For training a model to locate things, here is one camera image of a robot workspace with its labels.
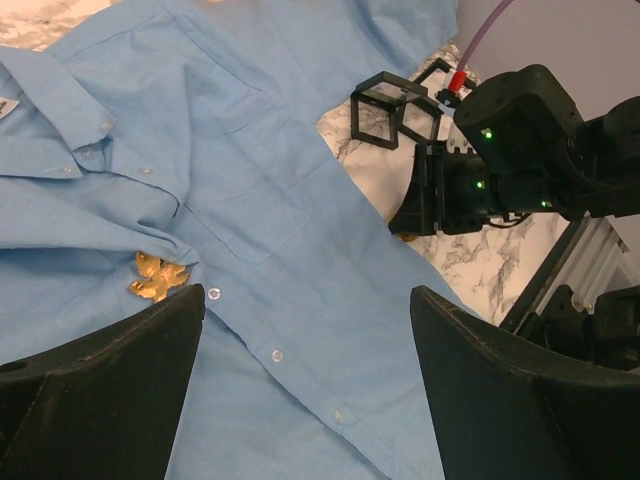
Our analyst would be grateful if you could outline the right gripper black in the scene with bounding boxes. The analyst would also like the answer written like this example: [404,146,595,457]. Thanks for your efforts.
[389,142,500,236]

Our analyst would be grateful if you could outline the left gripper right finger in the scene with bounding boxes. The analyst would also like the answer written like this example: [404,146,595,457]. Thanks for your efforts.
[410,286,639,479]

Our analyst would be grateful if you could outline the red orange leaf brooch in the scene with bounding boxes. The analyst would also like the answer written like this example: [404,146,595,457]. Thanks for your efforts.
[129,251,190,303]

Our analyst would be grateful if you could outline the black brooch box yellow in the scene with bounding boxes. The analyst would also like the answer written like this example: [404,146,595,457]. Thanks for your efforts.
[399,58,481,146]

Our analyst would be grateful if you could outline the yellow round brooch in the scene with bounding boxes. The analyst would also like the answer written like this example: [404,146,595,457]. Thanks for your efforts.
[399,234,417,243]

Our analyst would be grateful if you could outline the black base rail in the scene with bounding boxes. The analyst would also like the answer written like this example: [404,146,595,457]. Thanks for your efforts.
[499,214,640,371]

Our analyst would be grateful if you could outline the light blue button shirt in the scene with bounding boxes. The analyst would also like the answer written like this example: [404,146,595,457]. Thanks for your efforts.
[1,1,457,479]

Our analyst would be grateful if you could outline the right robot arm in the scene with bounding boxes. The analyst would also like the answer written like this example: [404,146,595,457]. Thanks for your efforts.
[389,64,639,236]

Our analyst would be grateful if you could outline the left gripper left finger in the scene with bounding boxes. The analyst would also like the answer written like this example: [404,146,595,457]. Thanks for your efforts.
[1,284,205,479]

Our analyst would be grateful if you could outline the black brooch box red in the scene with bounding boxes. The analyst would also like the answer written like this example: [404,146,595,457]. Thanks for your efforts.
[350,71,428,150]

